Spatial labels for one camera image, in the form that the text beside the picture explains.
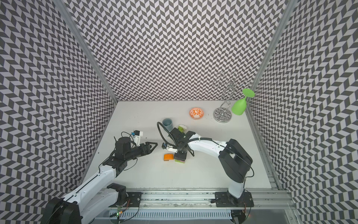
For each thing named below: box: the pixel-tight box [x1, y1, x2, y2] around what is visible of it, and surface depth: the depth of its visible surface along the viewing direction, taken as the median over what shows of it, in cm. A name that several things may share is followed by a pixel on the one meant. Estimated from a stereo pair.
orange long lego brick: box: [163, 154, 174, 161], surface depth 87 cm
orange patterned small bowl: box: [189, 107, 205, 120], surface depth 110 cm
